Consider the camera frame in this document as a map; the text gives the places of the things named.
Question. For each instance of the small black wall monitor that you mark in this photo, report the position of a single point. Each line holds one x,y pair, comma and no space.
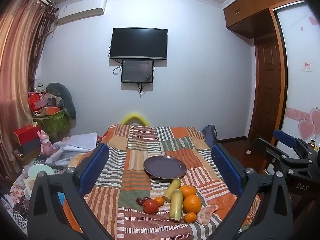
137,71

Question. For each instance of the red tomato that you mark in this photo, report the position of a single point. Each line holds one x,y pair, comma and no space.
150,206

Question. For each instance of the yellow curved object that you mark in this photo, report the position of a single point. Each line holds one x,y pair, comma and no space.
135,117

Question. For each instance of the brown striped curtain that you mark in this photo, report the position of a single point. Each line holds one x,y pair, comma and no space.
17,67

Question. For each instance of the wooden overhead cabinet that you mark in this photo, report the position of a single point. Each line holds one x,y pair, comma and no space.
250,10

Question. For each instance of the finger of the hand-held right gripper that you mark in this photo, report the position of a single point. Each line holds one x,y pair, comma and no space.
285,138
265,148

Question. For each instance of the pink bunny figure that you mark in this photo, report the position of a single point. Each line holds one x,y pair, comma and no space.
45,143

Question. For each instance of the brown wooden door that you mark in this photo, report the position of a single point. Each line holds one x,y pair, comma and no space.
268,90

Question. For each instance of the orange box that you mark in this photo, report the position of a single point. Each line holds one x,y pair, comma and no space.
50,111

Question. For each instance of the small tangerine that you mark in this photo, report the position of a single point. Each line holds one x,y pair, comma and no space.
190,217
159,201

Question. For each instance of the green cardboard box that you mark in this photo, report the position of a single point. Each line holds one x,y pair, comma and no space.
55,123

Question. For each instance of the yellow corn cob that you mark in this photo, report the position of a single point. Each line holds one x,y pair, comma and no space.
176,206
172,189

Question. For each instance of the large orange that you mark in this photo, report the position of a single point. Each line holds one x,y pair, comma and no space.
188,190
192,203

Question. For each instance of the white cloth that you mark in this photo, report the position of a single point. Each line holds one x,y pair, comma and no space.
75,145

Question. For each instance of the striped patchwork blanket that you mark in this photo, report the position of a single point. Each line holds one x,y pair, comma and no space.
140,150

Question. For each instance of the dark purple plate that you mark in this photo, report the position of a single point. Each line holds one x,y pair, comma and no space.
165,167

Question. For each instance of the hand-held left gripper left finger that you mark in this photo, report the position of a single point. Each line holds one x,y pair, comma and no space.
96,165

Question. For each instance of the black wall television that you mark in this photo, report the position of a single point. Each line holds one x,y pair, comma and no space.
138,43

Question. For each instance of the red and white paper notice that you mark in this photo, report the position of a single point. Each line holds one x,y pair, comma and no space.
307,66

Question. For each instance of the grey plush toy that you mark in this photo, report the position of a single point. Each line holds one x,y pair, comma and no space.
65,97

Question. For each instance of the pale green bowl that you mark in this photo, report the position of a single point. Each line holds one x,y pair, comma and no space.
40,171

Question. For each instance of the peeled citrus segment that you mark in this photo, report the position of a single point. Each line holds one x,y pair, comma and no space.
206,213

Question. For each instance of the white air conditioner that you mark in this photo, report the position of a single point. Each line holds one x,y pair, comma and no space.
82,8

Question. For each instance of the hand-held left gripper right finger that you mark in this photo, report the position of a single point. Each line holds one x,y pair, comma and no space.
226,170

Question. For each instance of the red gift box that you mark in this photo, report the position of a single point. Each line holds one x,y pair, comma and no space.
26,133

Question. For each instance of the dark red date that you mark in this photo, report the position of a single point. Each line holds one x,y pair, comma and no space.
146,199
139,201

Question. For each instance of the white wardrobe door with hearts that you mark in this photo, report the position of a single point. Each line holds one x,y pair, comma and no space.
300,92

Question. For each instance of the red gift bag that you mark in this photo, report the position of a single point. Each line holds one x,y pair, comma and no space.
35,101

